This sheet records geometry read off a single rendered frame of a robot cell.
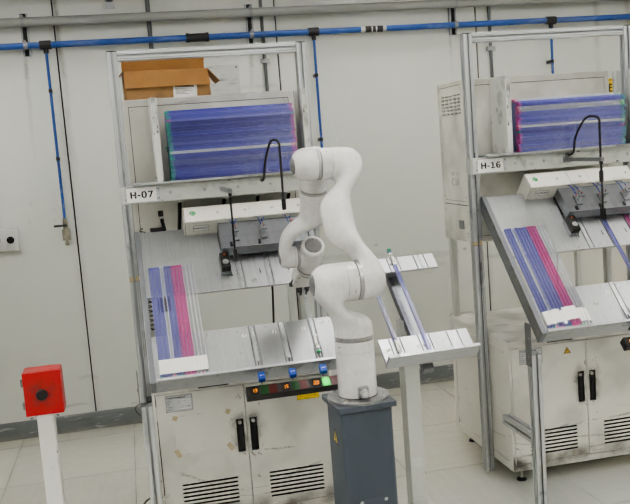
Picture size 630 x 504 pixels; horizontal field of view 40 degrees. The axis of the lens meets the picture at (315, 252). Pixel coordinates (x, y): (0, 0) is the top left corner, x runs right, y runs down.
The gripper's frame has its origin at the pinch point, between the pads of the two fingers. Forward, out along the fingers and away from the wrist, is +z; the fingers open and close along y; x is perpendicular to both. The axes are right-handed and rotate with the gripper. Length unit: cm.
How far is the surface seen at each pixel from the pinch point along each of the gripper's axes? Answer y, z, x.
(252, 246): 16.3, -0.8, -20.7
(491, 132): -97, -1, -67
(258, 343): 20.7, -2.8, 21.5
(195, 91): 29, -4, -98
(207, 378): 41, -5, 33
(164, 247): 49, 6, -28
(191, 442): 47, 39, 40
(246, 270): 19.6, 3.1, -12.6
